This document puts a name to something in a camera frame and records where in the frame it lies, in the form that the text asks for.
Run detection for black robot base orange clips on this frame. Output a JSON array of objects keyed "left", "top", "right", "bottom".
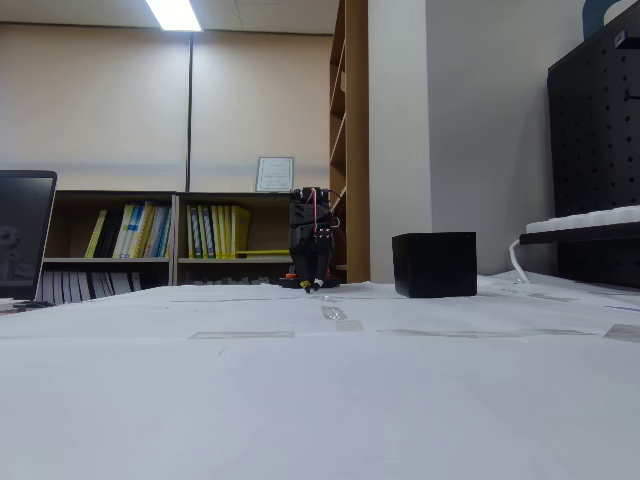
[{"left": 278, "top": 269, "right": 342, "bottom": 290}]

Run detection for black open box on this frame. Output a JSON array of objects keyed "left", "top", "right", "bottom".
[{"left": 391, "top": 231, "right": 478, "bottom": 300}]

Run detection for low wooden bookshelf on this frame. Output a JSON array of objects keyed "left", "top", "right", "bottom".
[
  {"left": 172, "top": 191, "right": 301, "bottom": 287},
  {"left": 42, "top": 189, "right": 177, "bottom": 303}
]

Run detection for framed white certificate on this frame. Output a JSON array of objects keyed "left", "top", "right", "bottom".
[{"left": 255, "top": 156, "right": 296, "bottom": 194}]

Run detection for tall wooden shelf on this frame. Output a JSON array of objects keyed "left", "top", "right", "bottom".
[{"left": 328, "top": 0, "right": 371, "bottom": 284}]

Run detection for white paper table cover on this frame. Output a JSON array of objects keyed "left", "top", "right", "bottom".
[{"left": 0, "top": 272, "right": 640, "bottom": 480}]

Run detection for yellow white book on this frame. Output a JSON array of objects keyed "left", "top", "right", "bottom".
[{"left": 130, "top": 200, "right": 157, "bottom": 260}]

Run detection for white blue book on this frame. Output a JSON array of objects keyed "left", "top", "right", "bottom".
[{"left": 112, "top": 202, "right": 137, "bottom": 260}]

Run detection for black book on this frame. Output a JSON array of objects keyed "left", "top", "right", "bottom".
[{"left": 94, "top": 209, "right": 125, "bottom": 260}]

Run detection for thin yellow book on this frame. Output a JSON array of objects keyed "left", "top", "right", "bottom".
[{"left": 83, "top": 209, "right": 108, "bottom": 260}]

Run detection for ceiling light panel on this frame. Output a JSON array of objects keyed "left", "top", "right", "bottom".
[{"left": 144, "top": 0, "right": 205, "bottom": 33}]

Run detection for white power strip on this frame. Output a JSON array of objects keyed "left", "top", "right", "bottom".
[{"left": 524, "top": 203, "right": 640, "bottom": 235}]

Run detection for laptop screen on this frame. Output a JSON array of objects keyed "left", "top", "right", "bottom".
[{"left": 0, "top": 169, "right": 59, "bottom": 303}]

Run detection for black pegboard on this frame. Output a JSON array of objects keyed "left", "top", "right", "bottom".
[{"left": 546, "top": 12, "right": 640, "bottom": 290}]

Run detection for blue rounded object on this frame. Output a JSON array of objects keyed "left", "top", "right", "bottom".
[{"left": 582, "top": 0, "right": 640, "bottom": 42}]

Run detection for black wall cable duct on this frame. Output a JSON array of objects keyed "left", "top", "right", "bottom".
[{"left": 185, "top": 30, "right": 195, "bottom": 194}]

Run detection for white power cable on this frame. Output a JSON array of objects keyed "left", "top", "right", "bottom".
[{"left": 508, "top": 237, "right": 530, "bottom": 284}]

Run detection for black rail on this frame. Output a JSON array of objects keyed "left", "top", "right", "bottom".
[{"left": 518, "top": 221, "right": 640, "bottom": 247}]

